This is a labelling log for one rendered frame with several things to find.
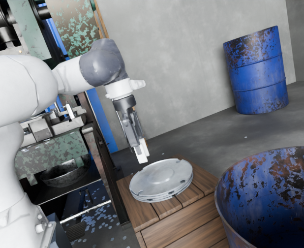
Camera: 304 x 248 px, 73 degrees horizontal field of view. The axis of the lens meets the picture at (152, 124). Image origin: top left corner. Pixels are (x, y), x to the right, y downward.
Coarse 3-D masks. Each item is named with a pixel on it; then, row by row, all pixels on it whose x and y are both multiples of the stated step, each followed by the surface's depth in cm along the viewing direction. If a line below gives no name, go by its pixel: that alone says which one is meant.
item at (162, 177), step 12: (144, 168) 104; (156, 168) 100; (168, 168) 95; (180, 168) 93; (132, 180) 96; (144, 180) 93; (156, 180) 88; (168, 180) 87; (180, 180) 84; (144, 192) 83; (156, 192) 81; (168, 192) 78
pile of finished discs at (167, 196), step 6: (192, 174) 88; (180, 186) 80; (186, 186) 82; (132, 192) 88; (138, 192) 86; (174, 192) 79; (180, 192) 80; (138, 198) 83; (144, 198) 81; (150, 198) 80; (156, 198) 79; (162, 198) 79; (168, 198) 79
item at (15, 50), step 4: (8, 48) 115; (12, 48) 112; (16, 48) 112; (20, 48) 113; (0, 52) 111; (4, 52) 111; (8, 52) 112; (12, 52) 112; (16, 52) 113; (20, 52) 112; (24, 52) 114
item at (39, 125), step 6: (42, 114) 113; (48, 114) 113; (30, 120) 101; (36, 120) 101; (42, 120) 113; (48, 120) 117; (30, 126) 112; (36, 126) 113; (42, 126) 114; (48, 126) 114; (36, 132) 113; (42, 132) 114; (48, 132) 114; (36, 138) 113; (42, 138) 114
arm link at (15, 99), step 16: (0, 64) 30; (16, 64) 32; (0, 80) 29; (16, 80) 31; (32, 80) 33; (0, 96) 29; (16, 96) 30; (32, 96) 33; (0, 112) 29; (16, 112) 31; (32, 112) 35
